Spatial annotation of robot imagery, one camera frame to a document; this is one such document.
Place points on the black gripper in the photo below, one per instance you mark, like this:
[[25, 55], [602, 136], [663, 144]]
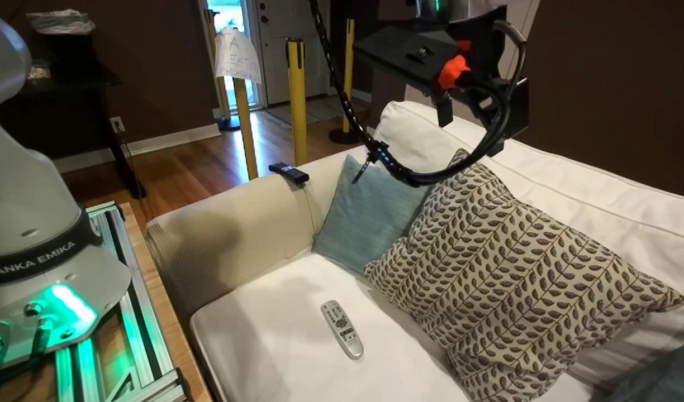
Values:
[[506, 104]]

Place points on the teal blue throw pillow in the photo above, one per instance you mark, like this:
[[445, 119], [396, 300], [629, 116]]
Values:
[[368, 214], [657, 380]]

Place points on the beige and black patterned pillow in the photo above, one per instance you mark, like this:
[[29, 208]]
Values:
[[512, 282]]

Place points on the white panel door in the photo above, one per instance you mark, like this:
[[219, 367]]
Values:
[[523, 14]]

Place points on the grey entry door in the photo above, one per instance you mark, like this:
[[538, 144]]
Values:
[[293, 31]]

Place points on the black remote control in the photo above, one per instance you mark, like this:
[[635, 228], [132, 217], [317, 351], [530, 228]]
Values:
[[289, 174]]

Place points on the white draped cover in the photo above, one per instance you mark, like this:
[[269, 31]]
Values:
[[236, 56]]

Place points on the silver remote control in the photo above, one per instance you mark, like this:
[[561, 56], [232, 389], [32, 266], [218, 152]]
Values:
[[343, 329]]

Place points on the white fabric sofa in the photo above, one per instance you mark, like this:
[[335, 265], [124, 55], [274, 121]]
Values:
[[238, 231]]

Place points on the black side table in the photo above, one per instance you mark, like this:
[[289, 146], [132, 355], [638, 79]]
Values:
[[74, 82]]

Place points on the white cloth bundle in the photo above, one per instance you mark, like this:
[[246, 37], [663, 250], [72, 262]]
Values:
[[59, 22]]

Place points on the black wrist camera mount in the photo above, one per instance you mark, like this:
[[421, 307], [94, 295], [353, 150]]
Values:
[[424, 56]]

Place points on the thin yellow post with base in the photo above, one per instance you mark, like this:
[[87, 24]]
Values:
[[349, 82]]

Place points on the thick yellow post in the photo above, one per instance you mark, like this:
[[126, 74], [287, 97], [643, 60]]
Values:
[[298, 104]]

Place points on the pale wooden post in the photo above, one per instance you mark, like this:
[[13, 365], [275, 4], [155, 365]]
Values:
[[246, 136], [222, 97]]

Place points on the white wall outlet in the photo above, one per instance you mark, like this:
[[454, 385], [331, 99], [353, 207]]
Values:
[[117, 123]]

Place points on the aluminium profile base frame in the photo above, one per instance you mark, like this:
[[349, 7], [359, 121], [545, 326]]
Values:
[[144, 349]]

